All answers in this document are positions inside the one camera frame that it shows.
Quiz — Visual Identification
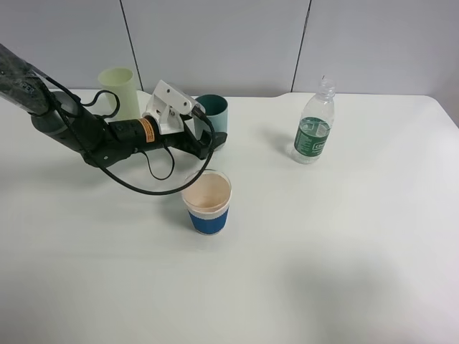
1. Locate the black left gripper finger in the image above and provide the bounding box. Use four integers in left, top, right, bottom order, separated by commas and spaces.
168, 130, 227, 160

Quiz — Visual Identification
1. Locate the glass cup blue sleeve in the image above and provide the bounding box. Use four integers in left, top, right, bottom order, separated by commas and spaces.
181, 169, 232, 235

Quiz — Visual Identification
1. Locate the pale green plastic cup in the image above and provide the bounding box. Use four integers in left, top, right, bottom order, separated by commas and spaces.
98, 67, 141, 120

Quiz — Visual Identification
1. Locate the black left camera cable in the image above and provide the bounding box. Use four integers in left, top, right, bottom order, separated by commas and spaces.
35, 70, 216, 196

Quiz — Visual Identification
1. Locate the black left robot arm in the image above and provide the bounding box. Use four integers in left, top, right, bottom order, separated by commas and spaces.
1, 47, 227, 168

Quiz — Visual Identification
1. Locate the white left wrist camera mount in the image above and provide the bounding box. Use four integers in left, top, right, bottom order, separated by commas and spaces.
142, 80, 205, 135

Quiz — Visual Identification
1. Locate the teal plastic cup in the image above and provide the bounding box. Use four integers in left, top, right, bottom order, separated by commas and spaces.
194, 95, 228, 151

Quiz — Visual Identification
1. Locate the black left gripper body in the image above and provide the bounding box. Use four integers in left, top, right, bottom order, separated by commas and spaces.
108, 118, 166, 151

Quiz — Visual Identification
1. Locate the clear bottle green label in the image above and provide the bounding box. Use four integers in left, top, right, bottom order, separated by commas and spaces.
291, 76, 336, 164

